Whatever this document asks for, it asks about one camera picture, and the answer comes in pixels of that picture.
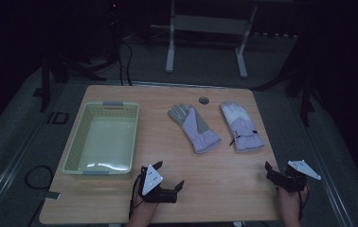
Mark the person's right hand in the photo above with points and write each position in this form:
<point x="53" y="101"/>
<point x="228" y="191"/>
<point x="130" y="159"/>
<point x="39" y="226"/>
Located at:
<point x="291" y="200"/>

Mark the pale green plastic basket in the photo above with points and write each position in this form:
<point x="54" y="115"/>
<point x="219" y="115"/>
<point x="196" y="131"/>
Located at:
<point x="104" y="138"/>

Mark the black rectangular floor frame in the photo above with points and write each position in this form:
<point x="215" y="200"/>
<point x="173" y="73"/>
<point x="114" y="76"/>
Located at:
<point x="59" y="118"/>

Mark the white metal desk frame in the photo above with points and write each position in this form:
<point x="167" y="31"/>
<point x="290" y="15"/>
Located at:
<point x="208" y="25"/>

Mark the person's left hand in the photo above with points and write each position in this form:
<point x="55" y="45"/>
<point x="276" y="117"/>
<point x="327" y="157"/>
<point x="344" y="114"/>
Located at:
<point x="143" y="208"/>

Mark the lavender glove with grey palm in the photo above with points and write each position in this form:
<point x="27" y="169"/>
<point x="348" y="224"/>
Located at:
<point x="193" y="127"/>

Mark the grey tape piece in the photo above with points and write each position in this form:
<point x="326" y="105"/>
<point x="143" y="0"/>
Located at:
<point x="52" y="195"/>

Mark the grey round table grommet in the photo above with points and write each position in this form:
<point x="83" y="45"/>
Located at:
<point x="203" y="100"/>

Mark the black metal stand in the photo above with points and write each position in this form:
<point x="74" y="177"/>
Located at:
<point x="305" y="94"/>

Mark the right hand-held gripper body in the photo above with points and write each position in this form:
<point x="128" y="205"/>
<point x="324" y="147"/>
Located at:
<point x="297" y="176"/>

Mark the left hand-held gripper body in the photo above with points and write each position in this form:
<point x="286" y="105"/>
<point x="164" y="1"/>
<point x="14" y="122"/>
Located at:
<point x="151" y="180"/>

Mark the lavender glove with white fingers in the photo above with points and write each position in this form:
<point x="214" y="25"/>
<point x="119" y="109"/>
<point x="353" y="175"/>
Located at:
<point x="241" y="126"/>

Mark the black tripod stand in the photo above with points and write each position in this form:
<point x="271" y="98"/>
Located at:
<point x="73" y="67"/>

